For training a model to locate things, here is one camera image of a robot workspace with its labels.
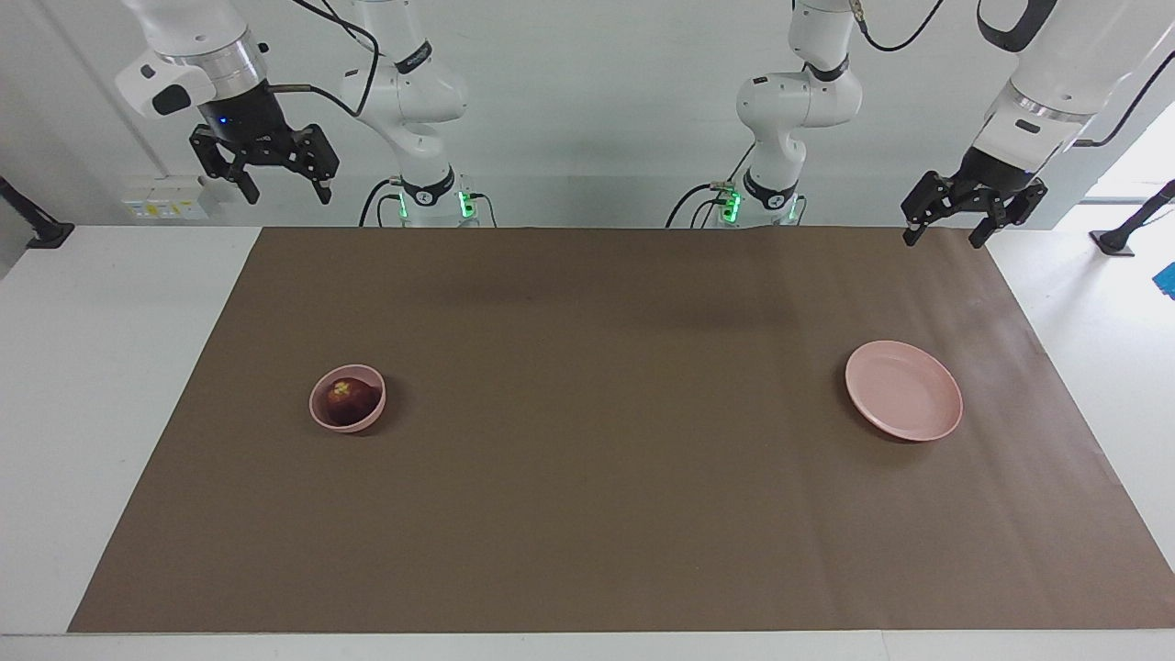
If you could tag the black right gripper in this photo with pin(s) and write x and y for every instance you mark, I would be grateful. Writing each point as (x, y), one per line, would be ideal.
(243, 115)

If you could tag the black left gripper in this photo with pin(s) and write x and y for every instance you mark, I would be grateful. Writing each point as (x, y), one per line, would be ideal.
(996, 174)

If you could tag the dark red apple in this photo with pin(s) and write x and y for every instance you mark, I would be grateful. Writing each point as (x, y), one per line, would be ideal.
(356, 404)

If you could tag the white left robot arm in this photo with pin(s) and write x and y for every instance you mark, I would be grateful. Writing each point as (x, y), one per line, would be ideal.
(794, 101)

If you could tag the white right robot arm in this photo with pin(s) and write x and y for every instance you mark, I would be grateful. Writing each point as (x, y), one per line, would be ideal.
(184, 28)

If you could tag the pink plate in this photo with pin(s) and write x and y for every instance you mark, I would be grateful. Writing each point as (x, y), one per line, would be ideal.
(904, 390)

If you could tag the pink bowl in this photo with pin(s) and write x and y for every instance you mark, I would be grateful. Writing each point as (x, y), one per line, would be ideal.
(321, 418)

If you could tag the black stand foot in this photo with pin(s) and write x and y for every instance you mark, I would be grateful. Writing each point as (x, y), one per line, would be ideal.
(41, 234)
(1124, 237)

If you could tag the blue object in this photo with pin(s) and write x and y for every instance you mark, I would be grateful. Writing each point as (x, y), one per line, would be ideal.
(1168, 280)

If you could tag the brown paper table mat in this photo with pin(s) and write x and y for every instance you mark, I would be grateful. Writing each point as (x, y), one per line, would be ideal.
(587, 477)

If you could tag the white wall socket strip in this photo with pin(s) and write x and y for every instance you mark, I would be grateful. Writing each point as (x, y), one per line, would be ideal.
(165, 197)

